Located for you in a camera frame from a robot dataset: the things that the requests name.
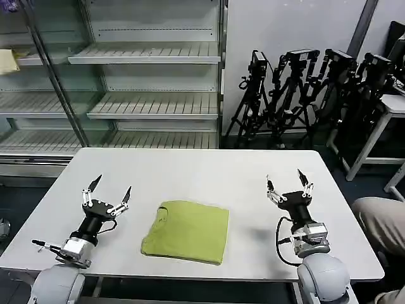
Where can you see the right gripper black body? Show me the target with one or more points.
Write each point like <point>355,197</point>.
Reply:
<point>297,206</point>

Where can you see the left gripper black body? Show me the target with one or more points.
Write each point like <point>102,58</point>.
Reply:
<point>95,218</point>

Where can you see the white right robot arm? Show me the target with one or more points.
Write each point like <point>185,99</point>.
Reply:
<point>319,272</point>

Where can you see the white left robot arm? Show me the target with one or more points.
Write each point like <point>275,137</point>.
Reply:
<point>60,282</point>

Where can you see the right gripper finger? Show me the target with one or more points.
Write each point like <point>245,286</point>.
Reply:
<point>305,187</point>
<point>272,191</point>

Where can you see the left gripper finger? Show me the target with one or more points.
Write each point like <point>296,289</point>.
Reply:
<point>121,206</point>
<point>89,193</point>

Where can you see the yellow-green shirt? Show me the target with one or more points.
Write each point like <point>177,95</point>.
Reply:
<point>186,232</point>

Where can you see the glass-door white shelf cabinet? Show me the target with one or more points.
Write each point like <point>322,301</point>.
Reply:
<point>34,101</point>

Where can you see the open white shelf rack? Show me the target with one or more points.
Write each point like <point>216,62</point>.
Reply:
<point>152,79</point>

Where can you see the white desk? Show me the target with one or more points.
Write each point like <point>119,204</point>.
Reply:
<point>379,126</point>

